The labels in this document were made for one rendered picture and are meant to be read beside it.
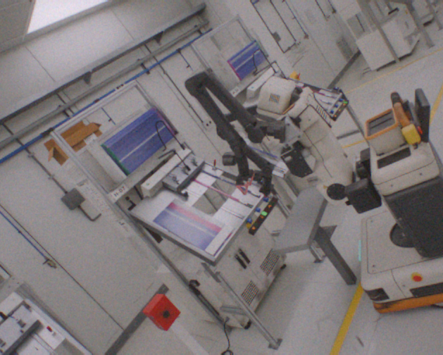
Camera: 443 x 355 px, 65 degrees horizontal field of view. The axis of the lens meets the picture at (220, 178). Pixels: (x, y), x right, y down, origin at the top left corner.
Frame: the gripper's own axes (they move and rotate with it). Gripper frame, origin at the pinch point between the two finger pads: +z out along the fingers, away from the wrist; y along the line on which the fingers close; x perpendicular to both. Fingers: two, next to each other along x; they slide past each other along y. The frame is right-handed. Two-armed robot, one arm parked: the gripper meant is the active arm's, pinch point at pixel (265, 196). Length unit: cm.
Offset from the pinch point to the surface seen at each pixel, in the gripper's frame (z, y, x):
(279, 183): 19.6, -34.1, -4.8
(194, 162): -3, 1, -60
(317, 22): 105, -557, -179
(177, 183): -3, 25, -58
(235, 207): 3.0, 17.0, -13.7
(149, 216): 3, 54, -58
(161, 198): 3, 38, -62
